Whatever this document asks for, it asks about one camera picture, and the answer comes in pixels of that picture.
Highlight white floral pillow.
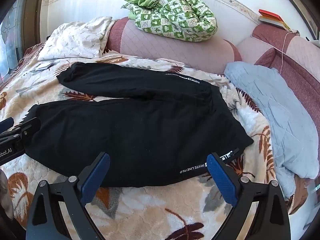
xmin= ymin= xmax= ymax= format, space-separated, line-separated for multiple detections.
xmin=37 ymin=16 xmax=116 ymax=61

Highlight stack of books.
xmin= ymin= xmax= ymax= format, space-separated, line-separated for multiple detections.
xmin=259 ymin=9 xmax=291 ymax=31

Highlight light blue quilted blanket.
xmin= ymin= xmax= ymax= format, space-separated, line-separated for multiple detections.
xmin=224 ymin=61 xmax=319 ymax=198

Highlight green white patterned quilt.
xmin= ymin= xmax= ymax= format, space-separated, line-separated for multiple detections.
xmin=123 ymin=0 xmax=218 ymax=42

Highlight leaf-patterned fleece blanket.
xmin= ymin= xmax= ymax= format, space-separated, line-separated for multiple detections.
xmin=1 ymin=44 xmax=276 ymax=239

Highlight pink quilted bolster cushion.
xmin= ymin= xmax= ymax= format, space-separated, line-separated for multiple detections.
xmin=106 ymin=17 xmax=242 ymax=74

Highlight brown wooden window frame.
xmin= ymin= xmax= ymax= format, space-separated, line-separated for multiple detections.
xmin=21 ymin=0 xmax=42 ymax=53

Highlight black pants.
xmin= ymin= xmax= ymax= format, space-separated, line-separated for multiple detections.
xmin=25 ymin=62 xmax=253 ymax=187

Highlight stained glass window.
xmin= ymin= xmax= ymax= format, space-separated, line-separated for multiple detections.
xmin=0 ymin=0 xmax=25 ymax=84

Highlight white charging cable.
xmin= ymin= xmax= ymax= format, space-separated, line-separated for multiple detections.
xmin=278 ymin=31 xmax=295 ymax=74

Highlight pink quilted corner cushion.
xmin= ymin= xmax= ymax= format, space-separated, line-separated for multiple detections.
xmin=235 ymin=24 xmax=319 ymax=125

